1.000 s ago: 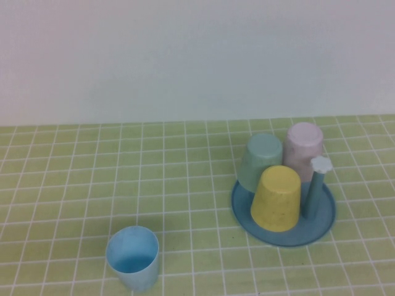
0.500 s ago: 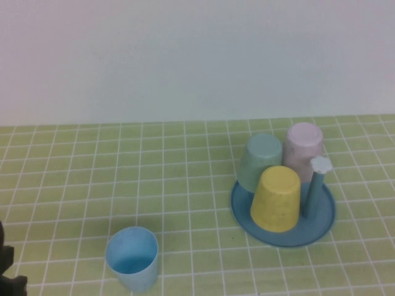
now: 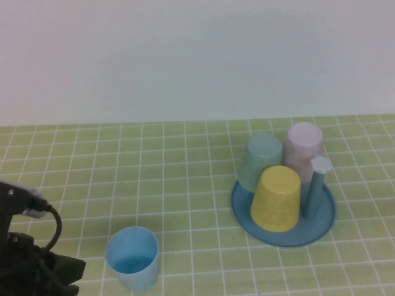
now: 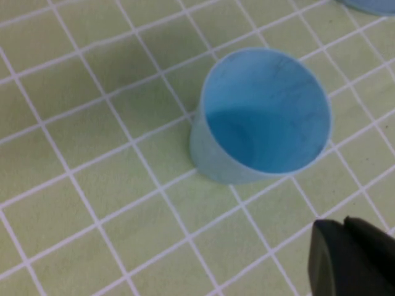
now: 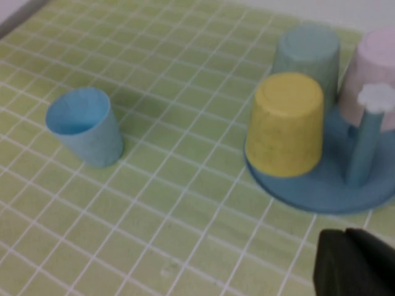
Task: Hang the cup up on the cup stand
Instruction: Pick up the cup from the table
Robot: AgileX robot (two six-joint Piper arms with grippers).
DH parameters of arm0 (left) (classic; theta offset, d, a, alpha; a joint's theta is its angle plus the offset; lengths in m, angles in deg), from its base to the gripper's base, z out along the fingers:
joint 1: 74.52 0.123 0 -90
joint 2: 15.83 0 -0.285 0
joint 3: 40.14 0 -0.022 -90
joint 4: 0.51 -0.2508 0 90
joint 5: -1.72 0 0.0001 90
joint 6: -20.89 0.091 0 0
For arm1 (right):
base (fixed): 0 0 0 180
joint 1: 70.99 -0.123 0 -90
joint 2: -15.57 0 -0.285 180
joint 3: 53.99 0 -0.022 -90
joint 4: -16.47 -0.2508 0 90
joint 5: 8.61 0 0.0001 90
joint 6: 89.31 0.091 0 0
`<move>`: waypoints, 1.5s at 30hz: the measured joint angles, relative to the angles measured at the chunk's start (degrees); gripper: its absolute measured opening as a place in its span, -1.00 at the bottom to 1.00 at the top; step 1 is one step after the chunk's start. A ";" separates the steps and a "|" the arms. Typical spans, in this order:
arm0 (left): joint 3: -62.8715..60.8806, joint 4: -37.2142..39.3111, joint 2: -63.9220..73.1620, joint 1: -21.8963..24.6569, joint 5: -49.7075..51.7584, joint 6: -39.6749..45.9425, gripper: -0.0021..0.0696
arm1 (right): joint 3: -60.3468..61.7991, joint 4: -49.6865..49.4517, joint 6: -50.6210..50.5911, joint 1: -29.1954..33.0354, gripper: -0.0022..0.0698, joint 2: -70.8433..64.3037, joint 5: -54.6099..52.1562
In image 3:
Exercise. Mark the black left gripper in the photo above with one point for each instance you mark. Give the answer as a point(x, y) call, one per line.
point(18, 268)

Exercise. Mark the light blue plastic cup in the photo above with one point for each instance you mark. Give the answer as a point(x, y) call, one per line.
point(139, 277)

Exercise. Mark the teal green plastic cup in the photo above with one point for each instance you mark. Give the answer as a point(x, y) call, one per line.
point(259, 166)

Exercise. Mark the yellow plastic cup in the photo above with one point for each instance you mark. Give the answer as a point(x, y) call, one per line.
point(274, 203)

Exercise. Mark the blue cup stand with pegs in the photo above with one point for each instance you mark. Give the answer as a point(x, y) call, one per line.
point(311, 228)

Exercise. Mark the lilac pink plastic cup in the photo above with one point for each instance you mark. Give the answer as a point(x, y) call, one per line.
point(301, 154)

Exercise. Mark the green white-grid tablecloth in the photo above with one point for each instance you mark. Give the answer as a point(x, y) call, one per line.
point(154, 169)

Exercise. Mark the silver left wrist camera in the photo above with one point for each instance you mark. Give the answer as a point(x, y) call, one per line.
point(18, 197)

